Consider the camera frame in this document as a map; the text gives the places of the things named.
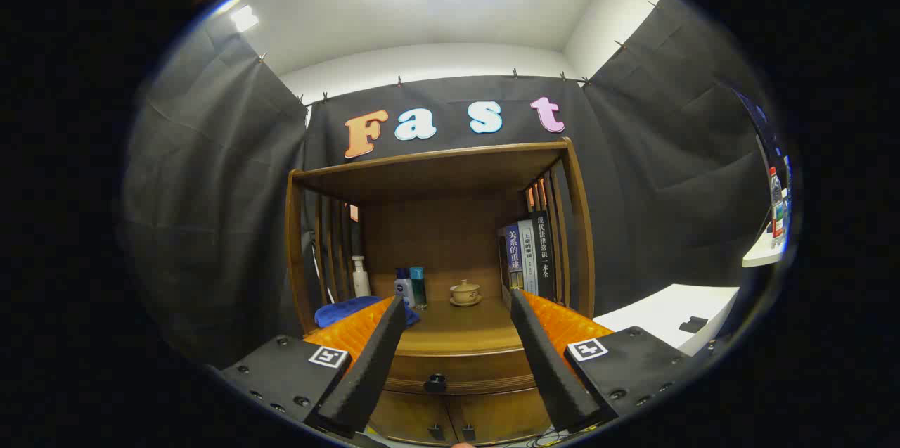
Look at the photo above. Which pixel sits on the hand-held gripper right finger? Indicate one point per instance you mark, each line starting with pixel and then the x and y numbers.
pixel 552 370

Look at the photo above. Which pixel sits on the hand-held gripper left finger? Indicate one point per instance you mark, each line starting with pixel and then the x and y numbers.
pixel 365 370

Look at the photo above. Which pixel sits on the wooden drawer with black knob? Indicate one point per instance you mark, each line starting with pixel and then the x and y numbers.
pixel 478 370

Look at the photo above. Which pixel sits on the wooden cabinet door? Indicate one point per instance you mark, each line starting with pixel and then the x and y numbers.
pixel 408 416
pixel 499 420

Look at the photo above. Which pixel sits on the wooden countertop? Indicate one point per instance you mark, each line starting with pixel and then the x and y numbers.
pixel 457 328

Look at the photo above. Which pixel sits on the brown wooden cabinet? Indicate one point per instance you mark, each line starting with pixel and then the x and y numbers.
pixel 436 237

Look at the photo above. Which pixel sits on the blue towel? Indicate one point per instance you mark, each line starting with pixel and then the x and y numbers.
pixel 344 311

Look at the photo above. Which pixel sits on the white pump bottle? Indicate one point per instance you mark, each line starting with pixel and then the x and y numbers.
pixel 361 283

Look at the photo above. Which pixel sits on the white bottle with blue cap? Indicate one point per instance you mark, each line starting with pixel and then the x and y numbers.
pixel 403 290

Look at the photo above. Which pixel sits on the teal transparent bottle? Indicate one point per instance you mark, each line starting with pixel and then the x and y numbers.
pixel 418 286

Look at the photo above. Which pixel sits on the book with pale spine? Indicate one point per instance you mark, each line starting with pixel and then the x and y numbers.
pixel 529 258

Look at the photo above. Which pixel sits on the beige lidded tea cup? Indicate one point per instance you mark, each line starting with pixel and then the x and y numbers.
pixel 465 292

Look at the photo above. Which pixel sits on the white side table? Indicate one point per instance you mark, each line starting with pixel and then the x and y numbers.
pixel 654 311

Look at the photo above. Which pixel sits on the book with black spine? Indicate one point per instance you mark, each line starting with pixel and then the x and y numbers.
pixel 545 251

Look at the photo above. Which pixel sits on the small black object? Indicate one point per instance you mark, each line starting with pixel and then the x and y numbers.
pixel 693 325

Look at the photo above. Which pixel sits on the small ceiling light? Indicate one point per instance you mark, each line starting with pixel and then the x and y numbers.
pixel 245 17

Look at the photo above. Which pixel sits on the white wall shelf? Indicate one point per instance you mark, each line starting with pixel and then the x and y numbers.
pixel 763 254

